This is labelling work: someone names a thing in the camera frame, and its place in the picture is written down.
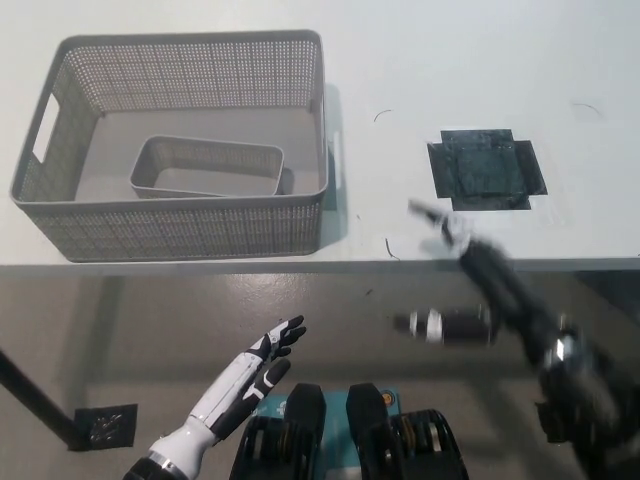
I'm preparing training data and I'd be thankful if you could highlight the black tape patch on table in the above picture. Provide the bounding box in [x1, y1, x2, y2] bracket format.
[425, 128, 550, 213]

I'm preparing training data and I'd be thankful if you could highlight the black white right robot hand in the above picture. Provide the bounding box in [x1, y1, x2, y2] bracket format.
[393, 198, 572, 372]

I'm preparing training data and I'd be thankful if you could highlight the black teal robot body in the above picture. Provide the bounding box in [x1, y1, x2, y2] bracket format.
[229, 382, 471, 480]

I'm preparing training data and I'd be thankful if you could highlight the large grey perforated basket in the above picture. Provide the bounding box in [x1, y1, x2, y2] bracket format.
[8, 28, 346, 264]

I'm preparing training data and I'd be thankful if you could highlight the small grey perforated basket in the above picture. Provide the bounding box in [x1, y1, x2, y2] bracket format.
[128, 135, 296, 200]

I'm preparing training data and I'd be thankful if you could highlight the black table leg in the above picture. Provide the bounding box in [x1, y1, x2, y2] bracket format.
[0, 347, 84, 452]

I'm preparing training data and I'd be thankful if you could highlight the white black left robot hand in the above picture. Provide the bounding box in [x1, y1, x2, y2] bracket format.
[185, 314, 308, 442]

